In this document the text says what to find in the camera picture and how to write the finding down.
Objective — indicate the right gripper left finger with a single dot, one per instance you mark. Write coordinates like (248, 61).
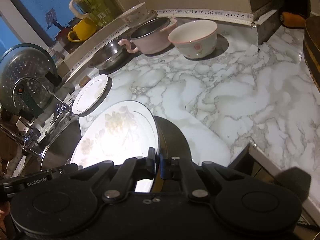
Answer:
(151, 162)

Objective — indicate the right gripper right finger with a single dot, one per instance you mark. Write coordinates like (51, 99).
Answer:
(163, 166)

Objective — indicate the large white floral plate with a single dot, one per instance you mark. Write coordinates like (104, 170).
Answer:
(125, 130)

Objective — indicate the large steel mixing bowl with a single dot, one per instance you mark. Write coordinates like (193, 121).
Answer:
(109, 56)

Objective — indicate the pink steel handled pot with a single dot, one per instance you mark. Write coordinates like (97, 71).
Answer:
(151, 37)

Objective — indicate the steel kitchen sink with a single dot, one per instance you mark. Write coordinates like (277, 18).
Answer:
(56, 147)

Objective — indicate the small white rimmed plate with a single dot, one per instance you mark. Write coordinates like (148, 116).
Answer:
(90, 94)

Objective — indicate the glass pot lid green rim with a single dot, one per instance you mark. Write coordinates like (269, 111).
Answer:
(24, 89)

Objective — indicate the brown soap bar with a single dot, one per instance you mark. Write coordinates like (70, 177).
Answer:
(84, 81)

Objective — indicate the black lid stand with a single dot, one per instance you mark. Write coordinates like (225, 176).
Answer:
(55, 80)

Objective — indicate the small floral bowl on tub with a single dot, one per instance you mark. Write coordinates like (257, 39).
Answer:
(135, 15)

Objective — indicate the yellow ceramic mug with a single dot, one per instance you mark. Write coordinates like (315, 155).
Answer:
(82, 31)

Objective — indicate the green glass ice pitcher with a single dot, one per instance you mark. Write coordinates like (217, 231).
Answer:
(101, 12)

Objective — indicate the phone holder outside window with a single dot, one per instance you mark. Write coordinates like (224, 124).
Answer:
(52, 20)

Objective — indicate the round wooden cutting board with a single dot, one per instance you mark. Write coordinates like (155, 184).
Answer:
(311, 46)

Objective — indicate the orange handled black brush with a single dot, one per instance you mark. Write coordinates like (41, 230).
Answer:
(294, 13)

